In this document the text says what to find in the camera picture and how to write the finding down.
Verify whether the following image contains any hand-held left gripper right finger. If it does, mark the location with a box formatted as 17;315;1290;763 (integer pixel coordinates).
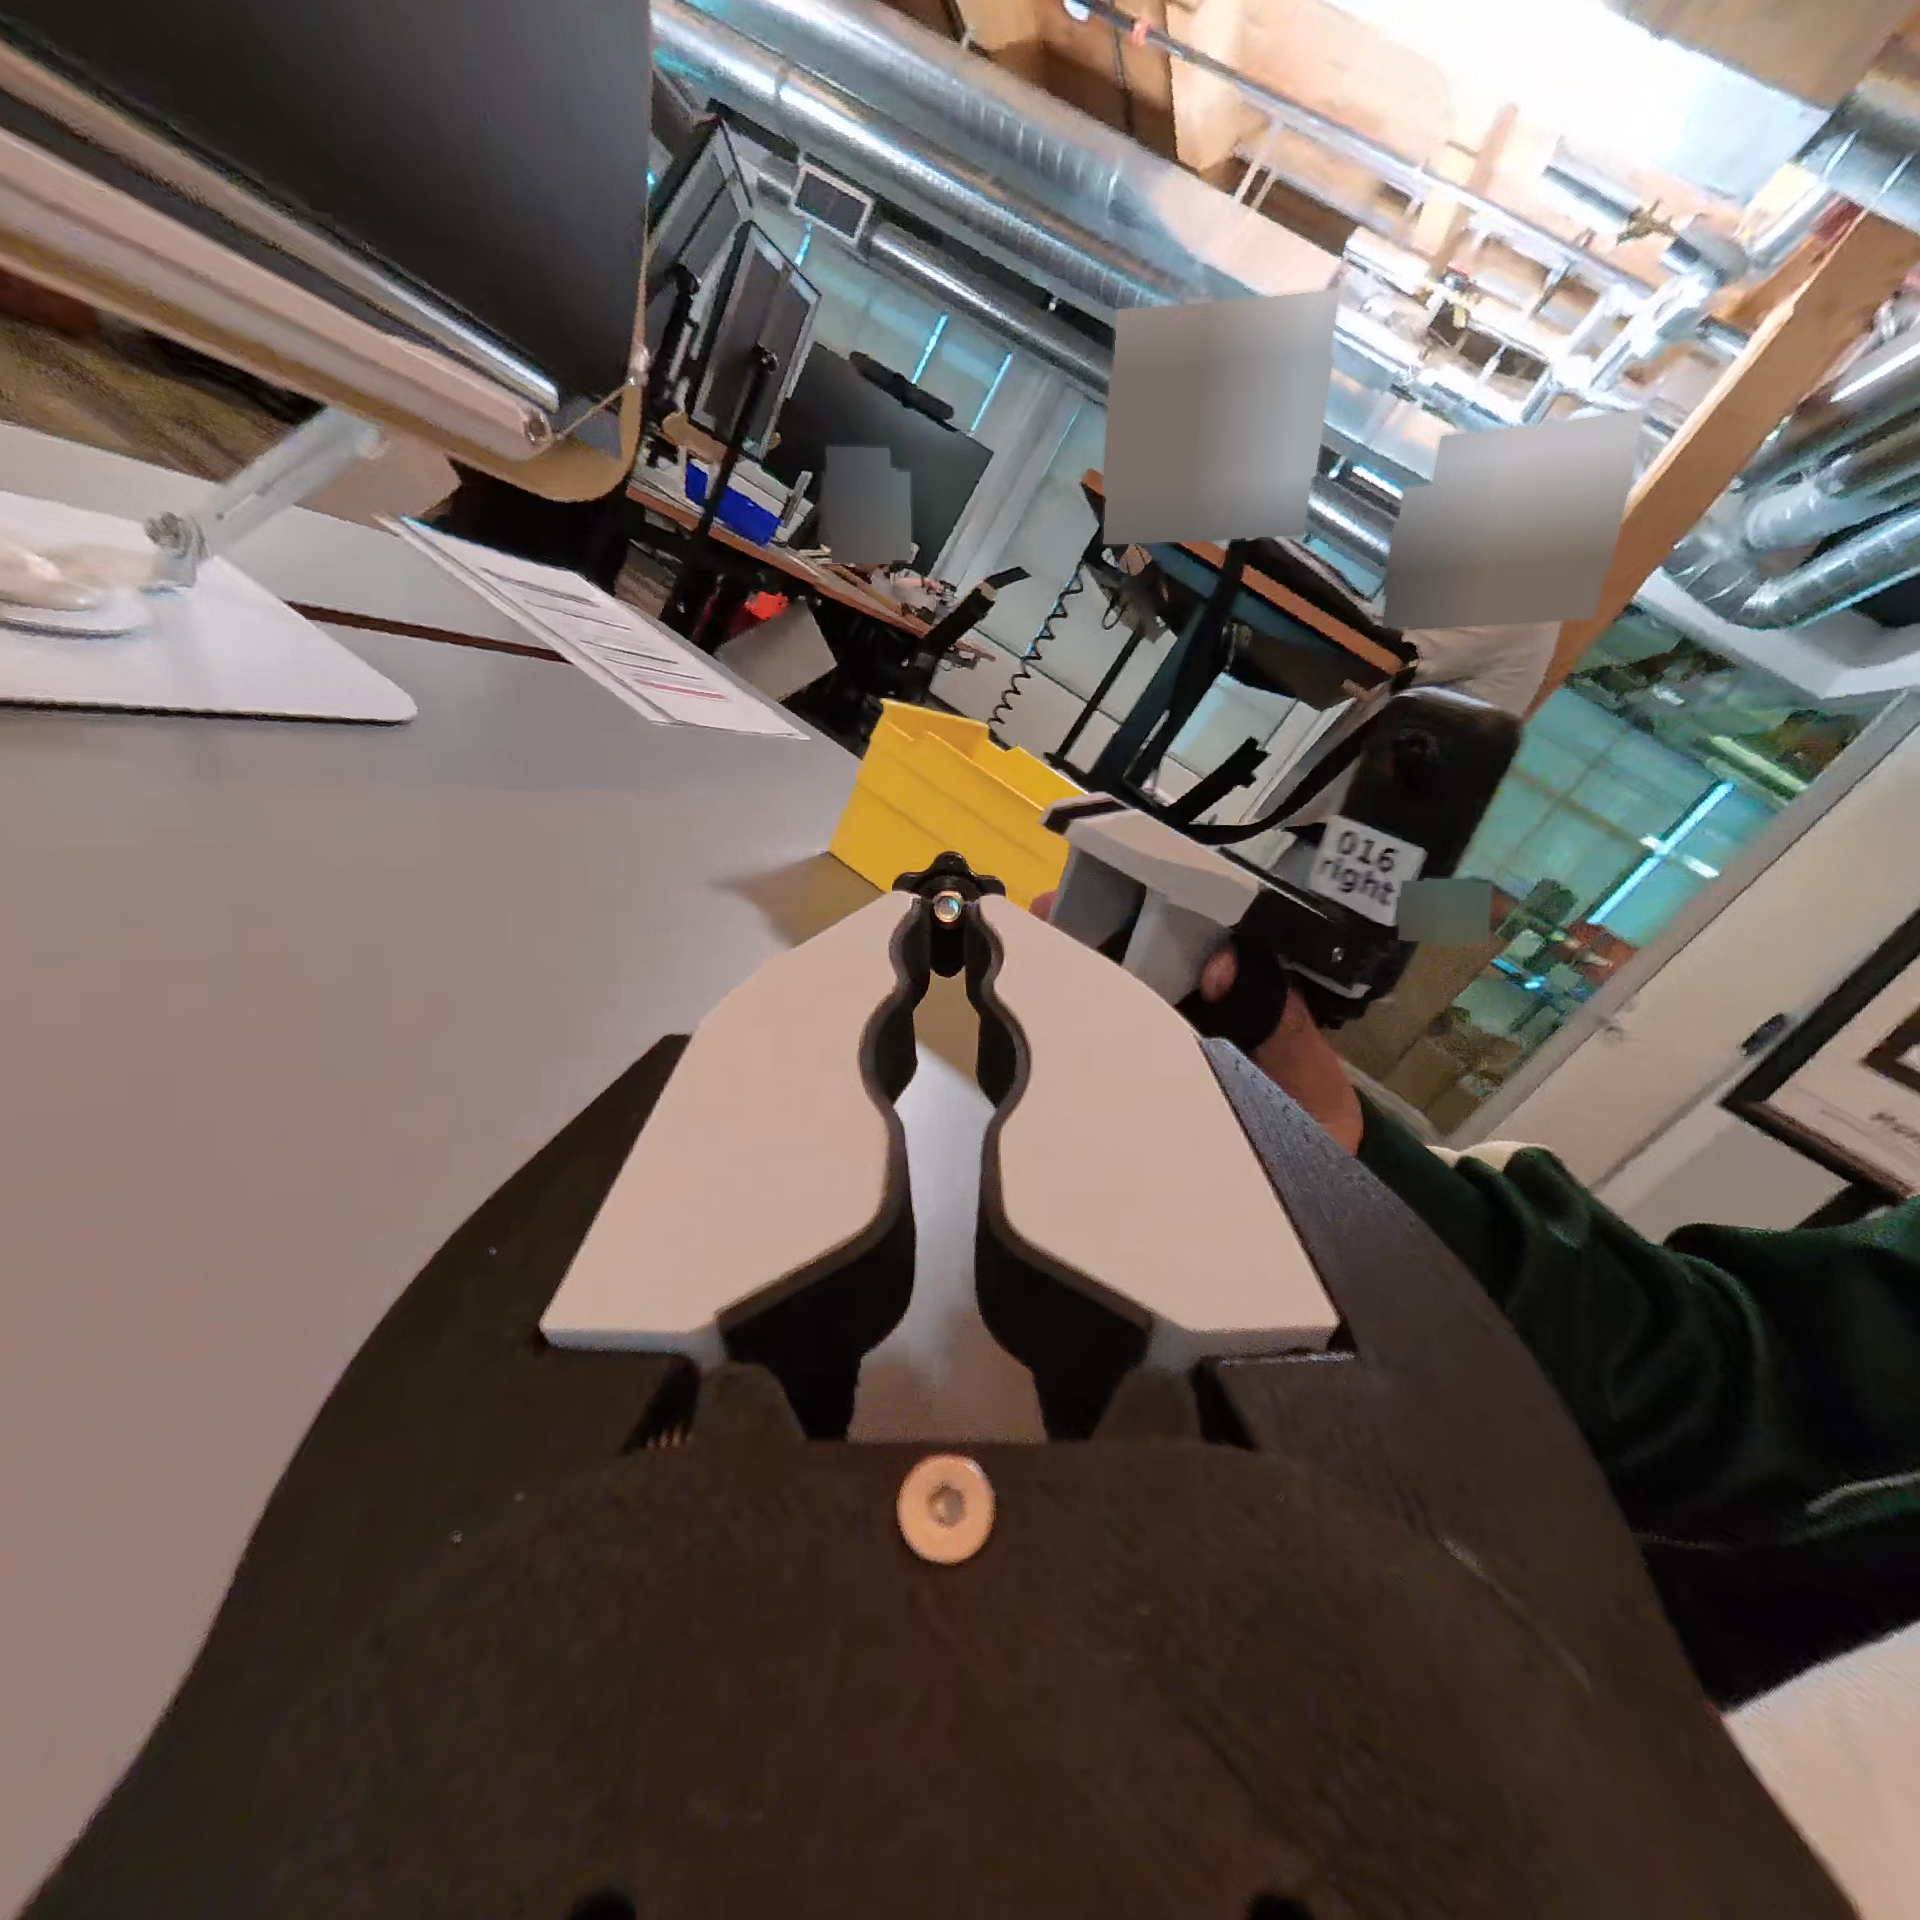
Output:
974;894;1343;1369

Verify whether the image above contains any tan backed monitor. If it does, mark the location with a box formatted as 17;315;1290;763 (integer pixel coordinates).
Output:
0;0;656;505

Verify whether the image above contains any black office chair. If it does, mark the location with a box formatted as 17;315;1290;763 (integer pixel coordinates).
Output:
831;563;1037;726

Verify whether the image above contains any yellow plastic bin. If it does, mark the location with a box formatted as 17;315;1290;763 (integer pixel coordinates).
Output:
828;696;1092;919

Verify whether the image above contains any black framed marker sign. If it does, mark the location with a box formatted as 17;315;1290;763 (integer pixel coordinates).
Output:
1718;911;1920;1206

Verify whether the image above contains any person's right hand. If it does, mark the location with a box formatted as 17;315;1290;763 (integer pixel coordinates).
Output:
1028;892;1364;1160

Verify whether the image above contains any black coiled cable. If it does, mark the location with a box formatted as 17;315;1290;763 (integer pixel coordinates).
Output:
994;587;1086;739

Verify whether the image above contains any grey panel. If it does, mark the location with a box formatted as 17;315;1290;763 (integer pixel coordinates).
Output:
716;599;838;702

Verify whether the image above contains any white monitor stand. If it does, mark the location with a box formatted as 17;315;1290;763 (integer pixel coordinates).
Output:
0;408;419;728

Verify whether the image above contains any black monitor on arm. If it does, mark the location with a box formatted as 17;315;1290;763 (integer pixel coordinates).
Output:
643;112;751;309
694;224;825;455

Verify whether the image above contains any silver ventilation duct bundle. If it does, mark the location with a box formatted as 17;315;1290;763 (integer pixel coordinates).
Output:
1656;335;1920;635

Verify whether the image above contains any laminated paper sheet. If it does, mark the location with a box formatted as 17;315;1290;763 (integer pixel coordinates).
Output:
382;516;811;744

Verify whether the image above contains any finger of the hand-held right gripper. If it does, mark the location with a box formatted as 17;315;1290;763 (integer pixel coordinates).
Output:
1042;798;1274;969
1128;895;1262;1008

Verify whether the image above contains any black standing desk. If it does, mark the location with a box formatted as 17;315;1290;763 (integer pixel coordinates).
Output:
1056;471;1419;819

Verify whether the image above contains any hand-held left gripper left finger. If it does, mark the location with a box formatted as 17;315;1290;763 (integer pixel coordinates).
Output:
535;892;919;1369

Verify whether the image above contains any black monitor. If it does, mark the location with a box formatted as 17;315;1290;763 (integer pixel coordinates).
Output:
776;344;995;580

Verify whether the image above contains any person's right forearm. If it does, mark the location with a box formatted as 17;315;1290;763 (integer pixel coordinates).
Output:
1349;1086;1920;1708

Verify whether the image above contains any black star knob screw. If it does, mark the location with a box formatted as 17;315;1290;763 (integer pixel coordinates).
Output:
894;849;1006;980

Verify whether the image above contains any wooden post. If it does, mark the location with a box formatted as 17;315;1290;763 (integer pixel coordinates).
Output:
1542;206;1920;696

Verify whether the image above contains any blue storage crate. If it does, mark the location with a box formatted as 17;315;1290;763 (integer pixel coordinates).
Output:
681;453;785;545

